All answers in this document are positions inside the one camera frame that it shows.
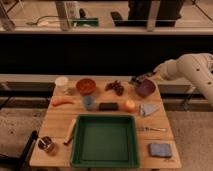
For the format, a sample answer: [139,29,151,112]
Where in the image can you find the blue cup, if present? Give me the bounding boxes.
[83,96,95,110]

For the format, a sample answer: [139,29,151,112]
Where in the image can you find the white cup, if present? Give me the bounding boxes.
[55,76,69,92]

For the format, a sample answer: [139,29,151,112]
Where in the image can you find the white handled knife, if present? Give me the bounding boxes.
[63,119,76,145]

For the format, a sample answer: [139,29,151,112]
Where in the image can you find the grey folded cloth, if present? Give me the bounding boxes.
[139,104,159,117]

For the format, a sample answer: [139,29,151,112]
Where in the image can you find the green plastic tray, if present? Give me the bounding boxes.
[70,115,140,168]

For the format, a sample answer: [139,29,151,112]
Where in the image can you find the purple bowl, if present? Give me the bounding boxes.
[135,79,156,97]

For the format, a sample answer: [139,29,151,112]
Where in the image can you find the metal fork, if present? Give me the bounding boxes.
[141,126,167,132]

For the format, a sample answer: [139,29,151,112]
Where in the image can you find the red yellow apple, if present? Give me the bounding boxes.
[123,100,136,112]

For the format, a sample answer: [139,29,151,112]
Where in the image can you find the black sponge block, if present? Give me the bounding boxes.
[98,103,119,111]

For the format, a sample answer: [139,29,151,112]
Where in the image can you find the black chair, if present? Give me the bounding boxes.
[0,130,38,171]

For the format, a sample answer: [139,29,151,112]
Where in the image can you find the orange carrot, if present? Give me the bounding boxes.
[51,99,74,107]

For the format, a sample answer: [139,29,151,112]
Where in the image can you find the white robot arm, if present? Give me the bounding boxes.
[153,53,213,106]

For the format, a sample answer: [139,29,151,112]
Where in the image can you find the dark dish brush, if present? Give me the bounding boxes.
[130,76,141,85]

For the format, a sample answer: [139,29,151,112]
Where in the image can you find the blue sponge cloth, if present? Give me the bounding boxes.
[148,143,172,158]

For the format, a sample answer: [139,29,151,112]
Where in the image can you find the red bowl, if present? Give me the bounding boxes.
[76,78,96,95]

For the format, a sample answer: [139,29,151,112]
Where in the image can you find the bunch of dark grapes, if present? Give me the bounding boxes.
[105,80,124,96]

